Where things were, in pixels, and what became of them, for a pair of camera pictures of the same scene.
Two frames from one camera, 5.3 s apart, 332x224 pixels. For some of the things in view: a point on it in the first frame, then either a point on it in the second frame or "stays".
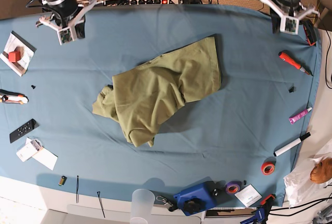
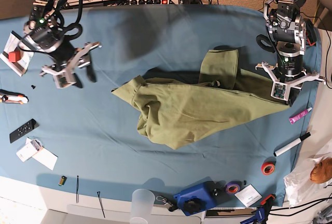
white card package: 32,147 stays
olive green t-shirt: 143,97 to 180,112
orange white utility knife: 9,97 stays
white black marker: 291,144 stays
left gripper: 63,3 to 67,58
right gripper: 287,2 to 289,72
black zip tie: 77,194 stays
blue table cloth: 155,96 stays
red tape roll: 267,168 stays
